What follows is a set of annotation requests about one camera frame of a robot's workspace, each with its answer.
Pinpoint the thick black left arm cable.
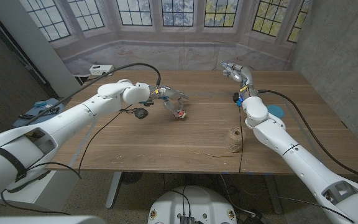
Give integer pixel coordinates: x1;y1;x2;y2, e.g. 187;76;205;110
23;62;162;127

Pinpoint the grey table leg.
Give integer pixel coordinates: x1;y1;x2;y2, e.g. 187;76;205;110
105;172;124;210
262;174;284;215

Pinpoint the short black remote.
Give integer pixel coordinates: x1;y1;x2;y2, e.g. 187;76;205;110
17;113;39;122

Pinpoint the black round fan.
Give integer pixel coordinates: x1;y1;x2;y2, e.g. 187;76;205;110
121;172;144;185

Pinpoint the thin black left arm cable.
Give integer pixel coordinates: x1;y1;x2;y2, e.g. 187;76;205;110
0;105;134;216

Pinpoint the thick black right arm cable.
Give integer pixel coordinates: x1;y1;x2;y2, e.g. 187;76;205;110
257;89;358;183

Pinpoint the brown twine spool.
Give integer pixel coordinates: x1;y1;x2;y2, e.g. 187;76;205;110
225;126;247;154

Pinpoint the black round disc with cord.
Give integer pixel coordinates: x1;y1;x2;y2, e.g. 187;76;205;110
119;107;149;120

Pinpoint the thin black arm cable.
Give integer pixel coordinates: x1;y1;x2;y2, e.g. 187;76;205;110
0;105;134;216
238;104;245;174

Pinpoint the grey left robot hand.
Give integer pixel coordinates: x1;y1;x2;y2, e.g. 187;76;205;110
149;85;190;120

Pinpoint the blue stool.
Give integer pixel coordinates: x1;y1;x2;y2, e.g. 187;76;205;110
12;98;65;129

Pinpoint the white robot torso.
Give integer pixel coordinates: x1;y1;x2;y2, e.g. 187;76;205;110
147;185;238;224

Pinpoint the white floor cable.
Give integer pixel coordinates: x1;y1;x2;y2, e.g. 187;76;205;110
219;174;257;217

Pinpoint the long black remote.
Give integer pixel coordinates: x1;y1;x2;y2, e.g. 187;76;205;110
37;107;60;118

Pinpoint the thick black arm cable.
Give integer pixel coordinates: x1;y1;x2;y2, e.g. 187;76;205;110
23;62;162;127
257;89;358;183

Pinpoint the blue round disc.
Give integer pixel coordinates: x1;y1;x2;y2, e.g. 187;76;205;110
265;104;286;119

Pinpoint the printed window backdrop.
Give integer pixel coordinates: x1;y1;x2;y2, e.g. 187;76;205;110
19;0;313;76

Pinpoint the loose twine strand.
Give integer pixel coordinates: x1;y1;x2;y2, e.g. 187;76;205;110
185;146;234;158

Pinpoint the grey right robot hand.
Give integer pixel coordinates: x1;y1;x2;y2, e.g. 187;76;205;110
221;62;260;100

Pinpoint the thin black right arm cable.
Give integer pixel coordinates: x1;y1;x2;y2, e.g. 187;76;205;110
238;104;245;174

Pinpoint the white robot chest rim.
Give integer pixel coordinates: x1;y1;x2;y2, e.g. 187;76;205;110
0;215;106;224

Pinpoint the white power strip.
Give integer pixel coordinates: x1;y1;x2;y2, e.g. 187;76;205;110
89;64;116;77

